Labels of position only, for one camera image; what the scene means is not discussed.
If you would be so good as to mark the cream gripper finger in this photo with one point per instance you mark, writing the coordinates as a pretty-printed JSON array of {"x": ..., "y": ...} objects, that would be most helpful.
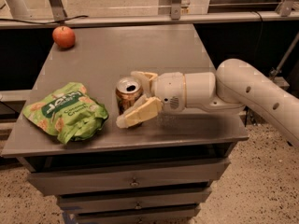
[
  {"x": 145, "y": 79},
  {"x": 145, "y": 108}
]

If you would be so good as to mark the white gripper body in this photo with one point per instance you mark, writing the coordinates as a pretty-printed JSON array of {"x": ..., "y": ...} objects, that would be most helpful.
[{"x": 169, "y": 89}]

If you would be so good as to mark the orange soda can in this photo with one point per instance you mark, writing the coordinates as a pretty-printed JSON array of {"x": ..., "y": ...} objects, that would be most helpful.
[{"x": 128, "y": 90}]

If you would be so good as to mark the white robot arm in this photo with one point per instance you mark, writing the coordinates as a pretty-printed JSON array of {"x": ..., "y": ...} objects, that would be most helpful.
[{"x": 234, "y": 85}]

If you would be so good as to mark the green rice chip bag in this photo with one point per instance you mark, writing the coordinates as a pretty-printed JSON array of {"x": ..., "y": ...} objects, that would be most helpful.
[{"x": 69, "y": 113}]

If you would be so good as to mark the grey drawer cabinet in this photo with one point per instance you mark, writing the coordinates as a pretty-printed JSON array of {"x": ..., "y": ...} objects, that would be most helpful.
[{"x": 99, "y": 59}]

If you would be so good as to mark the red apple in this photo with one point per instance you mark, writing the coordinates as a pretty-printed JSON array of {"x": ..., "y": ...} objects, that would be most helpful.
[{"x": 64, "y": 37}]

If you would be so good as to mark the middle grey drawer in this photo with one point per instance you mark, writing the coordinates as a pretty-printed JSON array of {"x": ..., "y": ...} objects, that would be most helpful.
[{"x": 134, "y": 200}]

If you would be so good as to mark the grey drawer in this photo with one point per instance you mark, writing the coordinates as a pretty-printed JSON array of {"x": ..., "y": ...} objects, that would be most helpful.
[
  {"x": 139, "y": 216},
  {"x": 134, "y": 200},
  {"x": 128, "y": 176}
]

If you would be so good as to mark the top grey drawer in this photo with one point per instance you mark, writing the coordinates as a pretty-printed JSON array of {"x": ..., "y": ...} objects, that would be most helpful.
[{"x": 128, "y": 176}]

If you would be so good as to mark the bottom grey drawer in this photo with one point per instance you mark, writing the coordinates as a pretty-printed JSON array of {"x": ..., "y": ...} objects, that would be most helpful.
[{"x": 139, "y": 216}]

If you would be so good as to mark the white pipe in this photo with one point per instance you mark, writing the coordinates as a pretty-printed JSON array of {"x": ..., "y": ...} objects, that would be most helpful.
[{"x": 18, "y": 9}]

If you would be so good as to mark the metal bracket middle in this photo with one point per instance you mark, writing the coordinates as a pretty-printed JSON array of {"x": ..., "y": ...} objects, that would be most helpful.
[{"x": 175, "y": 9}]

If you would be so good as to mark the metal bracket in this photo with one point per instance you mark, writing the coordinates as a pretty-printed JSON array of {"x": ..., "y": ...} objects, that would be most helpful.
[
  {"x": 58, "y": 11},
  {"x": 175, "y": 9},
  {"x": 284, "y": 8}
]

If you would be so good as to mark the metal rail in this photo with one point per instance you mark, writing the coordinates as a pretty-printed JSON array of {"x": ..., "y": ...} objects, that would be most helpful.
[{"x": 82, "y": 21}]

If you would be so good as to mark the metal bracket left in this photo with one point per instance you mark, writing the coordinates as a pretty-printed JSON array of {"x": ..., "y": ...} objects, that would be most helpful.
[{"x": 58, "y": 11}]

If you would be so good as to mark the metal bracket right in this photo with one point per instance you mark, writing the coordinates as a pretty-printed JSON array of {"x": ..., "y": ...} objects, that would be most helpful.
[{"x": 284, "y": 8}]

